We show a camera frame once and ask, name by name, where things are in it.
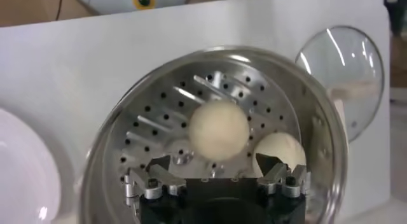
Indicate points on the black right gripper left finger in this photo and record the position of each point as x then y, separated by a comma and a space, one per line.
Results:
165, 177

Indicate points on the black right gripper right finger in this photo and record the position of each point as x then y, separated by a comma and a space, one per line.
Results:
273, 177

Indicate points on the white steamed baozi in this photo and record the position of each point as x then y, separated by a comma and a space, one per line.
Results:
218, 130
283, 145

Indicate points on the perforated steel steamer basket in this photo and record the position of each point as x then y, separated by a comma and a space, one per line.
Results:
286, 85

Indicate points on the large white plate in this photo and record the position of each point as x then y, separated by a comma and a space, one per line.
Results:
25, 168

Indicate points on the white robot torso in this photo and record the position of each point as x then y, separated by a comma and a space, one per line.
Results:
111, 1

